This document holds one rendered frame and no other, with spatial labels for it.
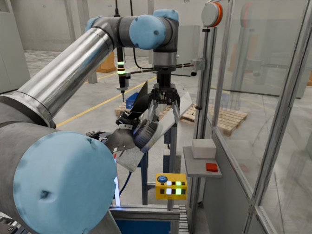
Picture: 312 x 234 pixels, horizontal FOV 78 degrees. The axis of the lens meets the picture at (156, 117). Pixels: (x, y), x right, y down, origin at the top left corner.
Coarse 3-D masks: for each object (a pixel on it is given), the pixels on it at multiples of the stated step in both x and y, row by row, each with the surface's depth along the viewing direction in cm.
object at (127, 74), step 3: (126, 72) 116; (129, 72) 116; (126, 75) 116; (129, 75) 117; (126, 78) 116; (129, 78) 117; (126, 81) 117; (126, 84) 118; (117, 87) 118; (126, 87) 118; (120, 90) 116; (123, 90) 116
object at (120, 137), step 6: (114, 132) 124; (120, 132) 123; (126, 132) 123; (132, 132) 124; (108, 138) 120; (114, 138) 118; (120, 138) 117; (126, 138) 117; (132, 138) 117; (108, 144) 114; (114, 144) 113; (120, 144) 112; (126, 144) 111; (132, 144) 110; (120, 150) 107
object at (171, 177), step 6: (156, 174) 105; (162, 174) 105; (168, 174) 105; (174, 174) 105; (180, 174) 105; (156, 180) 100; (168, 180) 100; (174, 180) 100; (180, 180) 100; (156, 186) 97; (162, 186) 97; (168, 186) 97; (174, 186) 97; (180, 186) 97; (186, 186) 97; (156, 192) 98; (186, 192) 98; (156, 198) 100; (162, 198) 100; (168, 198) 100; (174, 198) 100; (180, 198) 100
